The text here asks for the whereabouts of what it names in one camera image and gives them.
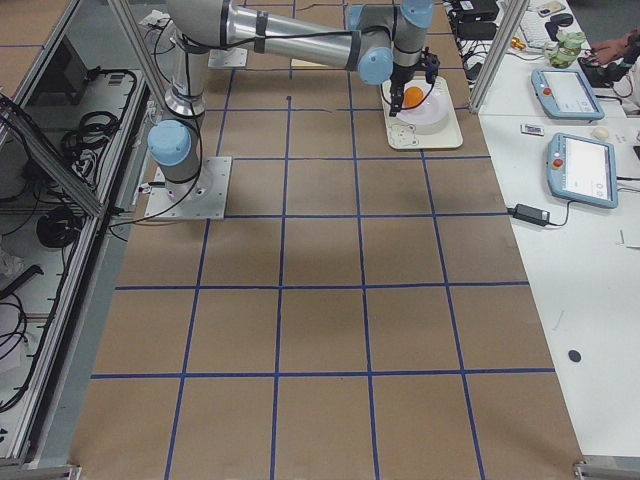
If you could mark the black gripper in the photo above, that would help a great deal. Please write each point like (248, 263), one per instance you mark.
(400, 75)

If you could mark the orange fruit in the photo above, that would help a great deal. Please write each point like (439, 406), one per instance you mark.
(413, 97)

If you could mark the white round plate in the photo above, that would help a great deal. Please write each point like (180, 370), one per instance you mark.
(430, 116)

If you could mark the cream bear tray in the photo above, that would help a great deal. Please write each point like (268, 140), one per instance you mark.
(402, 136)

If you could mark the gold metal cylinder tool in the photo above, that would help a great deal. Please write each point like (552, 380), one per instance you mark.
(518, 44)

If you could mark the bamboo cutting board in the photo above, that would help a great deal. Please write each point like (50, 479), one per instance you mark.
(302, 64)

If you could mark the small printed card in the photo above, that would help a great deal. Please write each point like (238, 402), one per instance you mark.
(531, 129)

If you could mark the white keyboard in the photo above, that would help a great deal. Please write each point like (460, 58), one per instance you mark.
(532, 28)

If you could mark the far blue teach pendant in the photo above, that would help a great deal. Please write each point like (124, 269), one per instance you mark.
(566, 94)

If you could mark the blue teach pendant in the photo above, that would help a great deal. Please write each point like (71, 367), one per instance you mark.
(566, 94)
(582, 170)

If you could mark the green plush toy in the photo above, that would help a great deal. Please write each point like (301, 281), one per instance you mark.
(565, 50)

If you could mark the black power adapter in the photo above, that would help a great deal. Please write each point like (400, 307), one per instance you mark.
(529, 214)

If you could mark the near blue teach pendant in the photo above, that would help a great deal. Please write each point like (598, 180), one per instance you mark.
(582, 170)

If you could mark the cream round lump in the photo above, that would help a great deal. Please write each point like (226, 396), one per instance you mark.
(600, 133)

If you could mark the aluminium frame post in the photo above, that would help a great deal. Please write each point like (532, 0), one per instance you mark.
(512, 15)

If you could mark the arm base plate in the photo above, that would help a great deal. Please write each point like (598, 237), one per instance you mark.
(197, 200)
(228, 59)

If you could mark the metal cable tray frame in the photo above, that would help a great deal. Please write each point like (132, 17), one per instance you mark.
(74, 95)

